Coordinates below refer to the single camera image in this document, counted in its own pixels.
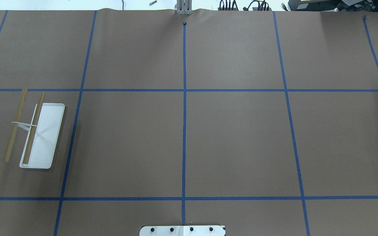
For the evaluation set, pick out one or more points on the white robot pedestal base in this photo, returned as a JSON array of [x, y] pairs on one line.
[[196, 230]]

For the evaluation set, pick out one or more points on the white towel rack with wooden bars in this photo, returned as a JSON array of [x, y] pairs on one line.
[[42, 133]]

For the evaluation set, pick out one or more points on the black monitor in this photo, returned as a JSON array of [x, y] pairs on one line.
[[329, 5]]

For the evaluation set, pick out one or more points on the black cable hub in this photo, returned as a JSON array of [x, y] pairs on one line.
[[254, 5]]

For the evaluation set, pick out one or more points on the aluminium frame post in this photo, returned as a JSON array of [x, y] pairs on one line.
[[184, 7]]

